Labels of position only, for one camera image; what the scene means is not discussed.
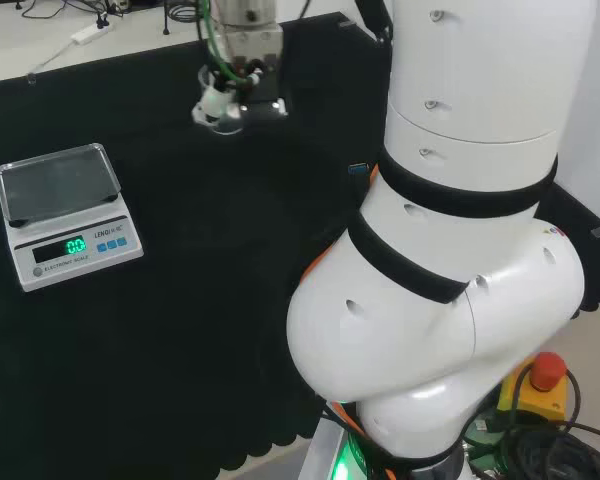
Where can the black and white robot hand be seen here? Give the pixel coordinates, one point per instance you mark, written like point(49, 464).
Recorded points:
point(262, 85)

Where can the clear glass beaker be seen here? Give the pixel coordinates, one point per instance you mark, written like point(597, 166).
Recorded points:
point(230, 126)

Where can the white electronic balance steel pan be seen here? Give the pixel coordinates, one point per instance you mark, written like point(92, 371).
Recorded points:
point(75, 235)

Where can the black tripod leg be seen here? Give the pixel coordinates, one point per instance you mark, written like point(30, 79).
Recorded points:
point(165, 17)

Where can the white power strip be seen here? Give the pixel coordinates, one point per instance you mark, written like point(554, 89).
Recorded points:
point(91, 33)

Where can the black bench cloth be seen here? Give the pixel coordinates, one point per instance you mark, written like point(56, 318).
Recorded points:
point(180, 325)

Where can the yellow stop button red cap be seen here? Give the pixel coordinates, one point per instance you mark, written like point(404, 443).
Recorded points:
point(542, 380)

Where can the green circuit board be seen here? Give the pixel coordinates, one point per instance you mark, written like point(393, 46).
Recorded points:
point(481, 429)

